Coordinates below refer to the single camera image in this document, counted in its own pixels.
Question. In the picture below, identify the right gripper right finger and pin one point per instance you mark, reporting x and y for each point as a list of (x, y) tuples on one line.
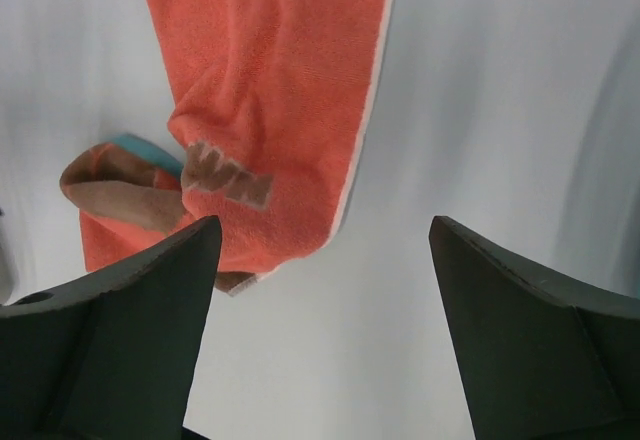
[(541, 355)]

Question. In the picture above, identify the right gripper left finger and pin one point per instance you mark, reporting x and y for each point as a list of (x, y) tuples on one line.
[(112, 354)]

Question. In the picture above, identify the orange towel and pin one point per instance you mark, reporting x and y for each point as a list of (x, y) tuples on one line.
[(272, 101)]

